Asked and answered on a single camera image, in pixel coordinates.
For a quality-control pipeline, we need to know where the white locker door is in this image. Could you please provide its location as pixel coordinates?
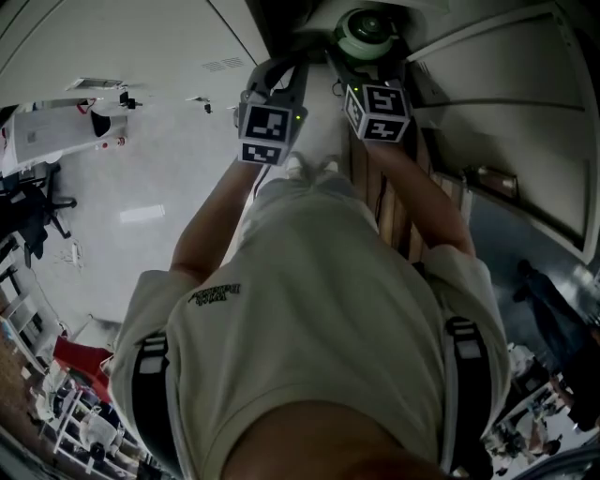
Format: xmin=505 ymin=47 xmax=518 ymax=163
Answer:
xmin=403 ymin=0 xmax=597 ymax=264

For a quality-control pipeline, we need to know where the white shelf unit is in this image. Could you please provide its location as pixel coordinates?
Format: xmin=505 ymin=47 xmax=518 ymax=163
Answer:
xmin=0 ymin=262 xmax=53 ymax=371

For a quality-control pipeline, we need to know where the person's left forearm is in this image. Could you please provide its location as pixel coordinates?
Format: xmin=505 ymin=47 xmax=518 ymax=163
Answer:
xmin=170 ymin=156 xmax=272 ymax=286

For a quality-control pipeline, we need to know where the person's face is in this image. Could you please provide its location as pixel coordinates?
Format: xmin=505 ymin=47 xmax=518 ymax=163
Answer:
xmin=223 ymin=397 xmax=454 ymax=480

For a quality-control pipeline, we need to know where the person's right forearm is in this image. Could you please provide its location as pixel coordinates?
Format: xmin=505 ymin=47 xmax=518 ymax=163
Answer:
xmin=364 ymin=137 xmax=478 ymax=258

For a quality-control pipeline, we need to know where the person's white shirt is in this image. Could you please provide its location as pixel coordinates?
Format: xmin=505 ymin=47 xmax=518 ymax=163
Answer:
xmin=109 ymin=172 xmax=513 ymax=480

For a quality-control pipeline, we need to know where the black harness strap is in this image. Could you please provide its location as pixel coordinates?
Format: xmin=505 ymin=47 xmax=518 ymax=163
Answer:
xmin=442 ymin=315 xmax=494 ymax=474
xmin=130 ymin=333 xmax=183 ymax=477

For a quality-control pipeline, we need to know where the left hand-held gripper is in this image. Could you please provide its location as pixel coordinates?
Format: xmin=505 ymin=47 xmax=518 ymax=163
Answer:
xmin=232 ymin=53 xmax=311 ymax=169

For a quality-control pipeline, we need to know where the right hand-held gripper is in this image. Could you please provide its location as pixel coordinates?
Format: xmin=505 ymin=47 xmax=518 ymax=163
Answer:
xmin=325 ymin=48 xmax=413 ymax=143

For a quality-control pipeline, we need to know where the black office chair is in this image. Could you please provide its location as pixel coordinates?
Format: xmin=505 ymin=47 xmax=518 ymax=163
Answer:
xmin=0 ymin=161 xmax=79 ymax=271

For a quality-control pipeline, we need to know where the cluttered white desk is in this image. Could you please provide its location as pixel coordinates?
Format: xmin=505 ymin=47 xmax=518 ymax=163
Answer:
xmin=482 ymin=346 xmax=600 ymax=474

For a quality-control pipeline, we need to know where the red plastic crate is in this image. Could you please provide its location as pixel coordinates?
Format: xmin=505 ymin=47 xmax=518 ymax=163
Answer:
xmin=52 ymin=335 xmax=114 ymax=391

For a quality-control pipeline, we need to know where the grey metal locker cabinet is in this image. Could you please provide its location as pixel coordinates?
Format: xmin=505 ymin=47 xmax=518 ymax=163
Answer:
xmin=0 ymin=0 xmax=423 ymax=123

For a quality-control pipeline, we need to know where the green cup with lid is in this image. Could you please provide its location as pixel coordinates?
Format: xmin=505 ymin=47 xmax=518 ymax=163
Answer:
xmin=333 ymin=7 xmax=400 ymax=66

